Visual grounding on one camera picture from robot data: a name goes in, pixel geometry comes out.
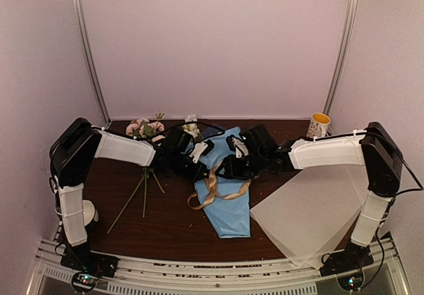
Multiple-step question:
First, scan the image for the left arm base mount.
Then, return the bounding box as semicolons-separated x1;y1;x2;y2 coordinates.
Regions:
55;238;119;294

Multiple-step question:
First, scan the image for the beige ribbon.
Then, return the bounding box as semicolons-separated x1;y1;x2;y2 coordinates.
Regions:
187;161;252;211

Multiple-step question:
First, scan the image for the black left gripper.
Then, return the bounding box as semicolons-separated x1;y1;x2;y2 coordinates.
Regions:
170;152;211;183

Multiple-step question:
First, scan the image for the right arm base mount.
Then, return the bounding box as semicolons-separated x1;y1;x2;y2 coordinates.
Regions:
319;242;374;293

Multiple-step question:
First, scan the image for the white floral mug yellow inside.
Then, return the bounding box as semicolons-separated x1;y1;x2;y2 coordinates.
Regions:
306;113;331;138

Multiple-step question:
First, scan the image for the aluminium front rail frame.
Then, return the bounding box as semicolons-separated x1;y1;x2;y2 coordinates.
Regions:
26;238;411;295

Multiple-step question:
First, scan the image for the pink rose bunch with leaves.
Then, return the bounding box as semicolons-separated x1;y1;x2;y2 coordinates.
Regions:
107;112;165;234

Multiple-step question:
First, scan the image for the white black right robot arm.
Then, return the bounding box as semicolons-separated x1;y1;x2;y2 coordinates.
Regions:
217;122;403;270

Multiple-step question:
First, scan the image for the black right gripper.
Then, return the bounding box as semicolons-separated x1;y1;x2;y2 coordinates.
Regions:
216;150;268;181

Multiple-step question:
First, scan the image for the white fake flower long stem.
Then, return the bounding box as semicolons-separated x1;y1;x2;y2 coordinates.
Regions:
182;114;203;143

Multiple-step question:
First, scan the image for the white translucent paper sheet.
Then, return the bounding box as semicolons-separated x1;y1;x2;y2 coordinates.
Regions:
250;165;368;268

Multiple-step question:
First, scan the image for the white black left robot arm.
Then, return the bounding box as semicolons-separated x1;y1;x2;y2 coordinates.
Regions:
49;117;214;271

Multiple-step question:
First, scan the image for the aluminium corner post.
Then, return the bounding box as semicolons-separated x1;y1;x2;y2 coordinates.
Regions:
323;0;359;115
72;0;111;125

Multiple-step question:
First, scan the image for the aluminium corner post right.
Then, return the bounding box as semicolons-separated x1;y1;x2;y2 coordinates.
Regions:
323;0;359;115

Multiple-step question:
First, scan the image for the blue wrapping paper sheet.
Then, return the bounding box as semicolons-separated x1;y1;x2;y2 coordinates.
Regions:
190;127;250;239

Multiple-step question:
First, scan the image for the aluminium corner post left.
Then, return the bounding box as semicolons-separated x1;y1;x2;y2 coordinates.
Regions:
72;0;111;125

